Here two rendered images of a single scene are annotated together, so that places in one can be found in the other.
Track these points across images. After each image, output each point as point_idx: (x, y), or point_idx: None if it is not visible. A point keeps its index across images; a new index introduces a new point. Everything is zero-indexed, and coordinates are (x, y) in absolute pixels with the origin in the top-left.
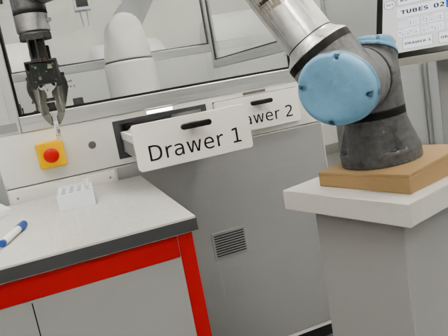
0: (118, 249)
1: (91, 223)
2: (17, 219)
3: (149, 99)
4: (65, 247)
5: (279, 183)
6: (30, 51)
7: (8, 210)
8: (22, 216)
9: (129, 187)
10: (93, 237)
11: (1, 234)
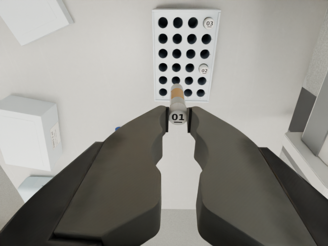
0: None
1: (189, 171)
2: (97, 75)
3: None
4: (167, 205)
5: None
6: None
7: (66, 26)
8: (99, 60)
9: (283, 15)
10: (186, 202)
11: (98, 132)
